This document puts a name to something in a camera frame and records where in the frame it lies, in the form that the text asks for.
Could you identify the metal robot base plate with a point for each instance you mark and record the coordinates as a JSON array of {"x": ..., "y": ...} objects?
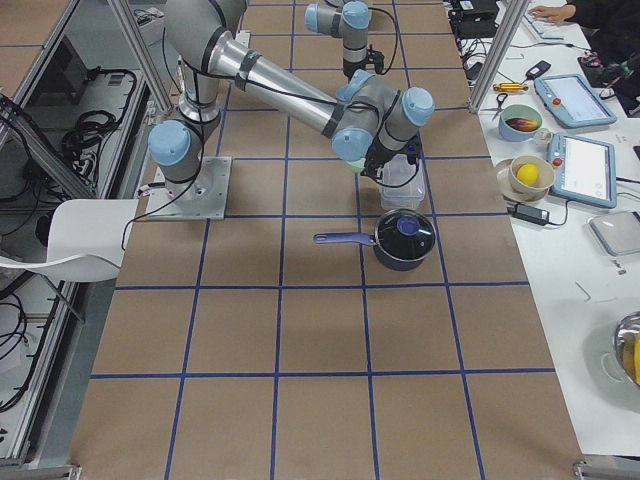
[{"x": 205, "y": 199}]

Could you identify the blue bowl with food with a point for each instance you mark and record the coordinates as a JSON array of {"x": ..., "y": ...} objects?
[{"x": 519, "y": 123}]

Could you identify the beige bowl on plate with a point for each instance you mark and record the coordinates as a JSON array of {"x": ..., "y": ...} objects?
[{"x": 514, "y": 190}]

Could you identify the white plastic chair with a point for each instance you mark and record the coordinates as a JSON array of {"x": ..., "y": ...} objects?
[{"x": 86, "y": 241}]

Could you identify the person hand at desk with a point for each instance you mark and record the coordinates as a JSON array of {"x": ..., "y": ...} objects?
[{"x": 553, "y": 15}]

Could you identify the white kitchen scale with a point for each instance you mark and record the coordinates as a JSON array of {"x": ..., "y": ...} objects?
[{"x": 618, "y": 232}]

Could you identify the light green bowl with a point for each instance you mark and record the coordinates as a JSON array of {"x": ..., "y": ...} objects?
[{"x": 356, "y": 166}]

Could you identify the blue teach pendant upper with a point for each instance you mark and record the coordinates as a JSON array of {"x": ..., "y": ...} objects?
[{"x": 572, "y": 102}]

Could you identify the blue teach pendant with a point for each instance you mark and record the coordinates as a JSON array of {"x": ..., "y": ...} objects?
[
  {"x": 572, "y": 102},
  {"x": 584, "y": 170}
]

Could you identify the yellow lemon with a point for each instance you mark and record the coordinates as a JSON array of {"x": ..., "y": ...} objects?
[{"x": 528, "y": 174}]

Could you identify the yellow handled screwdriver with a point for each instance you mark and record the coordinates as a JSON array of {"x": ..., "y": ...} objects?
[{"x": 510, "y": 87}]

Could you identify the clear plastic food container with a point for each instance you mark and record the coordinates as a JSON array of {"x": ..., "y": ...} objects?
[{"x": 403, "y": 184}]

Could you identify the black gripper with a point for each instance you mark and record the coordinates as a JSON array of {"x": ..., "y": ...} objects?
[{"x": 376, "y": 155}]

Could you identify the aluminium frame post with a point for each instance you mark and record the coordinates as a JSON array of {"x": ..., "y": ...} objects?
[{"x": 511, "y": 19}]

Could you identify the steel mixing bowl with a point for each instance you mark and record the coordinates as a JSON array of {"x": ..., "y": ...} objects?
[{"x": 621, "y": 363}]

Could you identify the scissors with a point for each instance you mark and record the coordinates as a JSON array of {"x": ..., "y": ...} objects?
[{"x": 500, "y": 99}]

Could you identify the black power adapter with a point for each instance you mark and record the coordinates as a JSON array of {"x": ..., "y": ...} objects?
[{"x": 529, "y": 214}]

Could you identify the blue teach pendant lower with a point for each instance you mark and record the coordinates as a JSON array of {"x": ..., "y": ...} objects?
[{"x": 584, "y": 170}]

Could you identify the dark blue saucepan with lid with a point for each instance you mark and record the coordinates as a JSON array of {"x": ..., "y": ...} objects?
[{"x": 402, "y": 239}]

